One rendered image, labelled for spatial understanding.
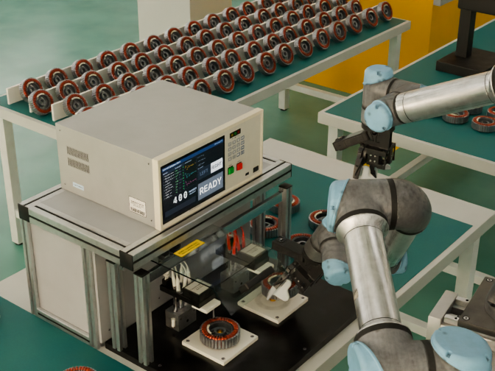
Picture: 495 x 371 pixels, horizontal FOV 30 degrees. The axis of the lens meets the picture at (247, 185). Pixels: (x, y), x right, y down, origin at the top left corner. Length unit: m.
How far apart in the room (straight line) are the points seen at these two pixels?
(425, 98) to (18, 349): 1.30
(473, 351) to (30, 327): 1.39
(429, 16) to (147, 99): 3.43
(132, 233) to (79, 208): 0.21
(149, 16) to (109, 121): 4.12
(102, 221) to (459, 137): 1.90
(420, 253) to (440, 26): 3.15
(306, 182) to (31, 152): 2.49
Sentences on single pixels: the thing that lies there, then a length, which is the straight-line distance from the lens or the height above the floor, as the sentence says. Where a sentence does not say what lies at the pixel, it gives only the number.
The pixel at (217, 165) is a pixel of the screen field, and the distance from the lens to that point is 2.53.
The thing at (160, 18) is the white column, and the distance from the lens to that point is 6.60.
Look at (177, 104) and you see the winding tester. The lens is 2.68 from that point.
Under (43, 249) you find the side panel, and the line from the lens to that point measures 2.63.
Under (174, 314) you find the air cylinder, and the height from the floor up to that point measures 0.82.
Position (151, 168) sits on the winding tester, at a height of 1.29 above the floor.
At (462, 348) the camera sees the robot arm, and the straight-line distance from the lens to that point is 1.80.
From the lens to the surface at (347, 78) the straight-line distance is 6.34.
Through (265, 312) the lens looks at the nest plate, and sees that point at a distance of 2.69.
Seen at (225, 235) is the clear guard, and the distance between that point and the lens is 2.50.
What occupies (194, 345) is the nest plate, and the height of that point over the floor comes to 0.78.
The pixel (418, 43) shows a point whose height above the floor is 0.46.
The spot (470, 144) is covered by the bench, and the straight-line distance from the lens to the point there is 3.89.
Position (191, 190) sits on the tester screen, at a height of 1.19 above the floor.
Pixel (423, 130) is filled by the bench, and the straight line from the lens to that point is 3.97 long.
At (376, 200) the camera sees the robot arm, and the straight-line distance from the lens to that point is 2.02.
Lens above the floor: 2.33
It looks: 27 degrees down
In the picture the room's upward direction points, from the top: straight up
